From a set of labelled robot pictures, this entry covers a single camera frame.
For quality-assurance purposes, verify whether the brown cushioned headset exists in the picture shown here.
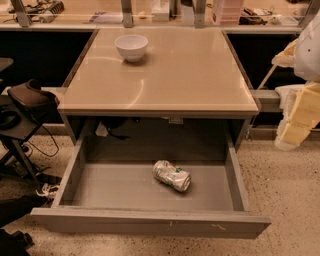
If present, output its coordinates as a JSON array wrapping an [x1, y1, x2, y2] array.
[[7, 79, 57, 119]]

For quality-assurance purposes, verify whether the open grey top drawer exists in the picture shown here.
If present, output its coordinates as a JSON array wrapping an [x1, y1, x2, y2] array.
[[32, 119, 271, 239]]

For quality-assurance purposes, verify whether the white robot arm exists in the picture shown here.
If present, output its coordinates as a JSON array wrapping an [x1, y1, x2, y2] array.
[[272, 13, 320, 151]]

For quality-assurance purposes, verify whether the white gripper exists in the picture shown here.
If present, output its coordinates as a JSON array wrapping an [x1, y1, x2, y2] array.
[[271, 39, 320, 151]]

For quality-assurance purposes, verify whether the pink stacked box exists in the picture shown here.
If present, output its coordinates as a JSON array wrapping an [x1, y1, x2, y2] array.
[[212, 0, 244, 25]]

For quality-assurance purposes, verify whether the white rod with black tip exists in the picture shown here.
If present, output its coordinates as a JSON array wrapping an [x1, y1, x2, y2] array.
[[257, 64, 277, 90]]

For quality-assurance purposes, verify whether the black side stand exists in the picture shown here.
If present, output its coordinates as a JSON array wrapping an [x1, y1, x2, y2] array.
[[0, 94, 41, 182]]

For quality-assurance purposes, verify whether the black cable on floor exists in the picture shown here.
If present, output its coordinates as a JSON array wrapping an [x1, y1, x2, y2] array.
[[26, 124, 61, 158]]

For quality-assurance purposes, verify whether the white ceramic bowl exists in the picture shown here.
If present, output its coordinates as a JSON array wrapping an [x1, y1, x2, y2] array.
[[114, 34, 148, 62]]

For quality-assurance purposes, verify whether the grey cabinet with beige top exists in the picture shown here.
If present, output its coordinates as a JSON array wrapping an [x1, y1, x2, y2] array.
[[58, 27, 258, 150]]

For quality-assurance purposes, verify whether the crushed silver 7up can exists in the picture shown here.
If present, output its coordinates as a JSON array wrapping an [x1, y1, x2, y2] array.
[[152, 160, 191, 192]]

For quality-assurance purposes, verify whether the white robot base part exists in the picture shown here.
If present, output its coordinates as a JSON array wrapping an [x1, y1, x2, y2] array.
[[275, 84, 304, 110]]

